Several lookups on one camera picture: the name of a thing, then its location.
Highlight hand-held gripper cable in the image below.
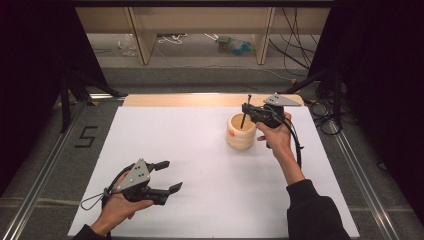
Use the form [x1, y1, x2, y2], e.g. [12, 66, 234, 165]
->
[273, 106, 305, 169]
[79, 164, 134, 212]

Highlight light wooden table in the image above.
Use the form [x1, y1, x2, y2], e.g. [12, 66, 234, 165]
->
[122, 93, 305, 108]

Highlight right hand-held gripper cable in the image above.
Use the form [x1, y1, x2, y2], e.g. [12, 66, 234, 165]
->
[273, 106, 305, 169]

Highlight black pen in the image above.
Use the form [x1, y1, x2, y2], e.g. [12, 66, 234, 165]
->
[239, 94, 253, 130]

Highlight person's left hand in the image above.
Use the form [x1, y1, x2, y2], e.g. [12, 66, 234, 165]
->
[90, 171, 154, 236]

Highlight person's right hand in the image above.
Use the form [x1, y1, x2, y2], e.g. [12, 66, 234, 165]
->
[255, 113, 294, 161]

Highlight black frame bar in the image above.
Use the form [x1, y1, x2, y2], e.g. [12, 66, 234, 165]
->
[71, 0, 334, 8]

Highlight beige wooden shelf unit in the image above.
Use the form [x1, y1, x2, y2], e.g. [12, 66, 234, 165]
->
[74, 6, 331, 66]

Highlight black metal stand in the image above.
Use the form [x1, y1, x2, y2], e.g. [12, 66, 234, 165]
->
[59, 68, 121, 134]
[279, 66, 345, 128]

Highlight left hand-held gripper cable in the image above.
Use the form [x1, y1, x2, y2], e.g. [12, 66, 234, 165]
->
[79, 164, 134, 212]

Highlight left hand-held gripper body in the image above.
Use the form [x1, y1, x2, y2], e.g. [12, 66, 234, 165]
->
[114, 158, 169, 206]

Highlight white cord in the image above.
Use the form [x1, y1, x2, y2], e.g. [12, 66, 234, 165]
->
[157, 32, 188, 46]

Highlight black floor cable bundle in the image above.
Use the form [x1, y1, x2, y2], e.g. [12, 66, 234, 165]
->
[308, 98, 344, 136]

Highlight black hanging cables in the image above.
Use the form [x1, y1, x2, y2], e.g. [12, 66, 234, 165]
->
[268, 6, 321, 78]

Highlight cream ribbed pen holder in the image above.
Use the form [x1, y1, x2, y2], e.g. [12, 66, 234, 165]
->
[226, 112, 258, 151]

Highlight clear plastic bag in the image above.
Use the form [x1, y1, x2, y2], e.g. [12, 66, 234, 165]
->
[117, 33, 138, 57]

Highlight white table mat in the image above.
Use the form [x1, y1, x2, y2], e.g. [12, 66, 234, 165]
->
[67, 105, 361, 239]

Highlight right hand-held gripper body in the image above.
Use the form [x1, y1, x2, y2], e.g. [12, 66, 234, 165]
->
[253, 93, 303, 129]

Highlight aluminium floor rail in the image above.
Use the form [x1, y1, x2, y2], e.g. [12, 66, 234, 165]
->
[328, 119, 401, 240]
[0, 99, 88, 240]

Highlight colourful plastic bag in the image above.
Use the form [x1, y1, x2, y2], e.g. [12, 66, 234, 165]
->
[216, 34, 256, 57]

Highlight black curtain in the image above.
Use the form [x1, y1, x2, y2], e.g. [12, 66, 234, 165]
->
[308, 0, 424, 218]
[0, 0, 109, 198]

